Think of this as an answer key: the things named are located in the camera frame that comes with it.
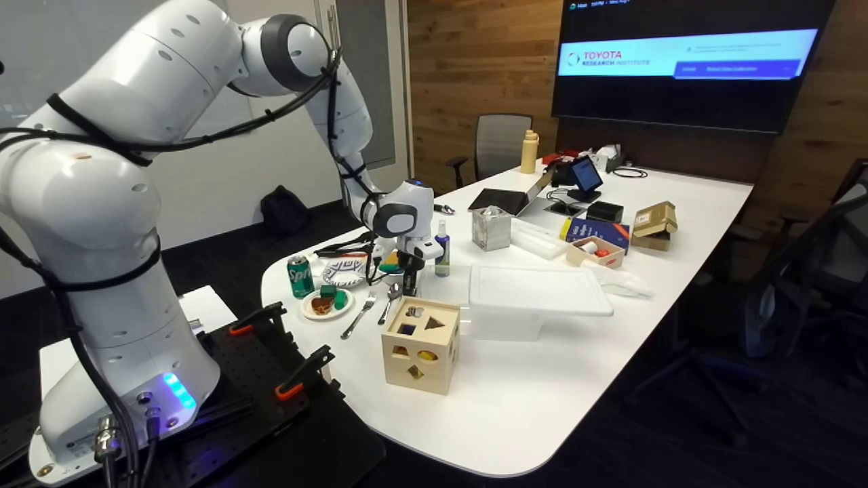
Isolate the small box with red items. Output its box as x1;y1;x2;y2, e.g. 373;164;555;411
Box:
566;239;625;270

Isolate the wooden shape sorter cube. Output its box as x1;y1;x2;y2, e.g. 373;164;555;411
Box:
378;296;463;396

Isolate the black laptop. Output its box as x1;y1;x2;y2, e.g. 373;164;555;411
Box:
467;183;534;220

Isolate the silver fork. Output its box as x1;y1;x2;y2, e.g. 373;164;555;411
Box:
338;296;377;340

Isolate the wall-mounted TV screen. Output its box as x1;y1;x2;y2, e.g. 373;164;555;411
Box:
549;0;837;137

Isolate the black tablet on stand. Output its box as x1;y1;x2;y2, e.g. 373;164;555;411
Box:
564;155;608;206

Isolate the green soda can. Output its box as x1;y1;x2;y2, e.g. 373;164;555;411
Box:
283;255;316;300

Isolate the dark padded office chair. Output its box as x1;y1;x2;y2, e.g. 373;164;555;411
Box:
621;156;868;445

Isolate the brown cardboard box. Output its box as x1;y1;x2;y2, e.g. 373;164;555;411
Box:
628;198;681;251

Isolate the blue cardboard box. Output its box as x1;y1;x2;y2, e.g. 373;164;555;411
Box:
566;214;632;255

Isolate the blue patterned paper plate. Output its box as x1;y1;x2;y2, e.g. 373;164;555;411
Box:
316;255;372;288

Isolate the grey office chair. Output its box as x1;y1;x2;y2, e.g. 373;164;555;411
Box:
450;110;537;187

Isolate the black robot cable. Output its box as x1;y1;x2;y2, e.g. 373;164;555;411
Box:
0;48;387;228

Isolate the yellow squeeze bottle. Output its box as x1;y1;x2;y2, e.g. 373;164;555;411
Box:
517;126;543;176

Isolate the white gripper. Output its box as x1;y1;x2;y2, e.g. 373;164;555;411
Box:
393;235;430;298

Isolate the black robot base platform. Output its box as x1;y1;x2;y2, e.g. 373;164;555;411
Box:
133;300;389;488

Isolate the black bag on floor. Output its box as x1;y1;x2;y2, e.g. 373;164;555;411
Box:
256;183;311;239

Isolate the grey metal box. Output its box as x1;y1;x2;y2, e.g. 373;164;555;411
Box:
468;202;514;251

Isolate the small spray bottle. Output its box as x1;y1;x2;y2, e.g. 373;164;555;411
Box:
430;229;453;278

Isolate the clear plastic container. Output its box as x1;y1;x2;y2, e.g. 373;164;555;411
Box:
509;217;574;262

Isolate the small white food plate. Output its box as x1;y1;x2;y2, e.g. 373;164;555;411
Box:
297;285;358;322

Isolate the white device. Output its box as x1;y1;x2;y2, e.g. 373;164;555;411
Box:
591;141;625;172

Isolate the small black box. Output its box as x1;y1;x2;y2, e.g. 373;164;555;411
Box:
586;198;625;224

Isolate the silver spoon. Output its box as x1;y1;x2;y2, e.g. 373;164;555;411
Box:
373;282;403;328

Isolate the white plastic storage container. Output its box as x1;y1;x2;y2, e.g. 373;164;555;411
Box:
467;262;618;345

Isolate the black orange clamp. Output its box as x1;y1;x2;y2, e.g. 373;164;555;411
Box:
224;298;289;340
271;340;335;403

